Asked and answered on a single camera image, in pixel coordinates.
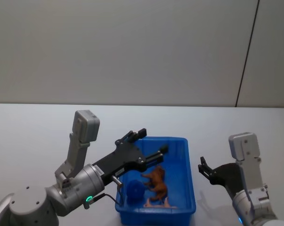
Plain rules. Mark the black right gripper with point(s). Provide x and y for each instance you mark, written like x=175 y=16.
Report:
x=224 y=175

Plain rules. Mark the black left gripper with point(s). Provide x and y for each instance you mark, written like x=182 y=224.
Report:
x=123 y=157

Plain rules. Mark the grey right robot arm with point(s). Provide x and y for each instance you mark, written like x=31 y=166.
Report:
x=247 y=150

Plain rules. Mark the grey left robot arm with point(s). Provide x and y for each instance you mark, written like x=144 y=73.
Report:
x=26 y=204

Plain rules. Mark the blue plastic bin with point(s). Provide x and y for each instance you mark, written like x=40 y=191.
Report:
x=179 y=164

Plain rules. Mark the brown toy lion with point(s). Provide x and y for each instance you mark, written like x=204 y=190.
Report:
x=158 y=183

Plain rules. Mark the blue spiky ball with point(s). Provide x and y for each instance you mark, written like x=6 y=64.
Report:
x=135 y=189

